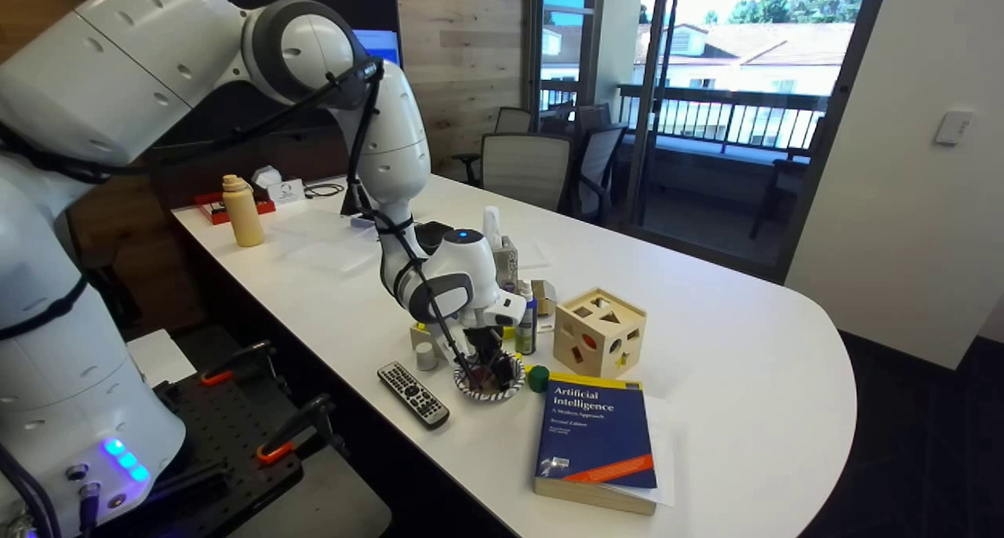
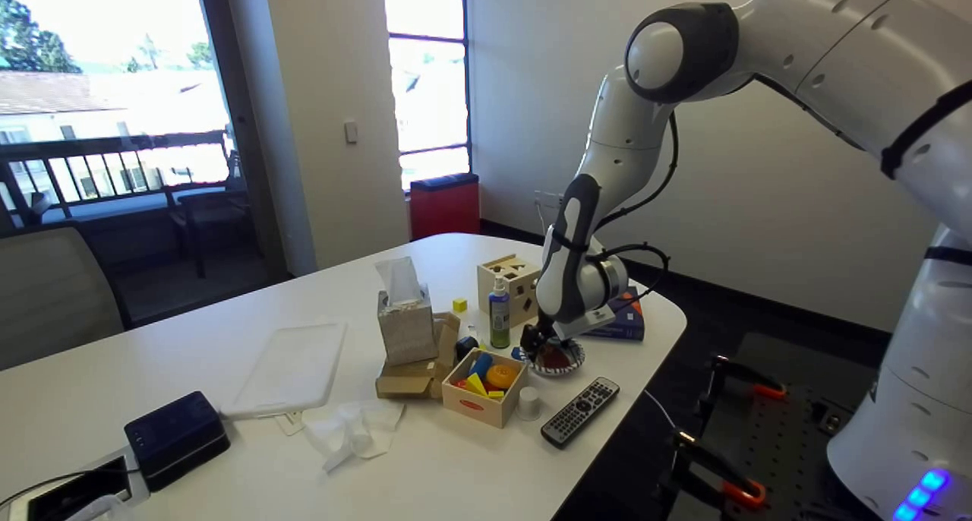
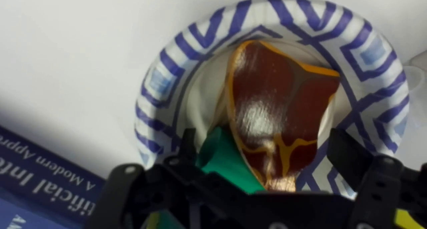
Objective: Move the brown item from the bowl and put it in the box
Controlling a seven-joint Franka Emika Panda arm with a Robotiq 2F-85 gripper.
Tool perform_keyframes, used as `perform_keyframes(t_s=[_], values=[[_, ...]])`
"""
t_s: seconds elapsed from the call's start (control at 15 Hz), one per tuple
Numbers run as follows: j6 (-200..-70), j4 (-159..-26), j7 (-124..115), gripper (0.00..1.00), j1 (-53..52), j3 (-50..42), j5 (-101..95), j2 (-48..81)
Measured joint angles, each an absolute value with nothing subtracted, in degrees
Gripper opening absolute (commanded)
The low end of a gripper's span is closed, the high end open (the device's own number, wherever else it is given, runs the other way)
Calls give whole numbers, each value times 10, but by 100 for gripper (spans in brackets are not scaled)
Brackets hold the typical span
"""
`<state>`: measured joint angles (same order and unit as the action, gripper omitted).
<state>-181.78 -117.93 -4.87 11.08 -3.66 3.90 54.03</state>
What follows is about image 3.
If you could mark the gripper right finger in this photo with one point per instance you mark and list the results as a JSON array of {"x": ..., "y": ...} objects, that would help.
[{"x": 377, "y": 175}]

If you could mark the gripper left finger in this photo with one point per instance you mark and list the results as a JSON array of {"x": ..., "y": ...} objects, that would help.
[{"x": 133, "y": 192}]

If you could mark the green toy item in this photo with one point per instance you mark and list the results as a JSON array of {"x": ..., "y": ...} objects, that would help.
[{"x": 227, "y": 159}]

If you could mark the blue patterned paper bowl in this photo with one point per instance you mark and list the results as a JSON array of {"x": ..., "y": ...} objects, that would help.
[{"x": 367, "y": 65}]

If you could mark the yellow object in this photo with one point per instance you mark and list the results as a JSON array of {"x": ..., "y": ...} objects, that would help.
[{"x": 407, "y": 219}]

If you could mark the blue book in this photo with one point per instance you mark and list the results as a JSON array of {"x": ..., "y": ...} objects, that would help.
[{"x": 36, "y": 185}]

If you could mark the clear plastic container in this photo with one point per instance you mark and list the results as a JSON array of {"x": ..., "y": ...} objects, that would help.
[{"x": 417, "y": 82}]

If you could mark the brown toy steak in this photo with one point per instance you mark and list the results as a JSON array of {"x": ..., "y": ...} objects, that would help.
[{"x": 277, "y": 98}]

